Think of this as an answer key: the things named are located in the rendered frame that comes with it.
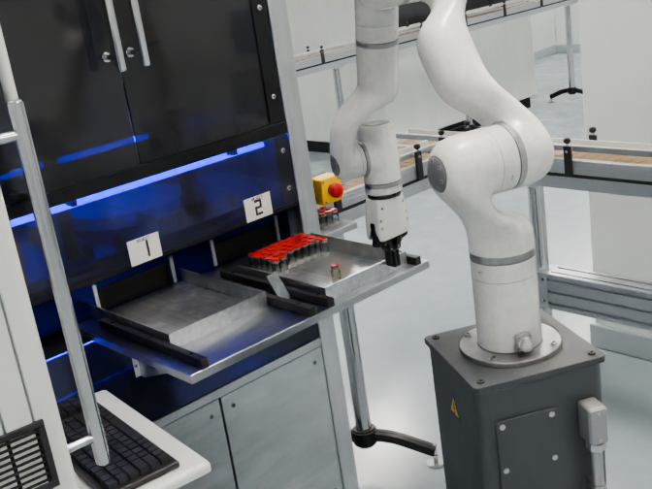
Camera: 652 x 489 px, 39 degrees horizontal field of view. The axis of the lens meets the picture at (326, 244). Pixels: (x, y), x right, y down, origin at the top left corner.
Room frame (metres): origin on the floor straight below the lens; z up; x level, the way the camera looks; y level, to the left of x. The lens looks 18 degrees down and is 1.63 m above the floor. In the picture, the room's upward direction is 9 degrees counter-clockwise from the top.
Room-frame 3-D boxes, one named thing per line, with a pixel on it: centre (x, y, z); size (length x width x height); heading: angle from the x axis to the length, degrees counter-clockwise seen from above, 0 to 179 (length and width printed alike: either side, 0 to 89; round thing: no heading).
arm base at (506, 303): (1.60, -0.32, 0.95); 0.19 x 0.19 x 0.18
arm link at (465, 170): (1.59, -0.29, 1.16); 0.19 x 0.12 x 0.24; 112
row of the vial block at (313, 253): (2.19, 0.08, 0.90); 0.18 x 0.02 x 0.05; 130
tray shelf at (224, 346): (2.05, 0.18, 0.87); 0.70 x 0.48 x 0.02; 130
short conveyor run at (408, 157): (2.76, -0.14, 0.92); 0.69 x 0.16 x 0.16; 130
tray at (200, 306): (1.99, 0.36, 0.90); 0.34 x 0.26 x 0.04; 40
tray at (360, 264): (2.12, 0.02, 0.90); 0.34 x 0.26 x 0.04; 40
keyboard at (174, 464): (1.56, 0.48, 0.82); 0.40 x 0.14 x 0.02; 35
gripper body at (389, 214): (2.03, -0.15, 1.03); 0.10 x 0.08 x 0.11; 130
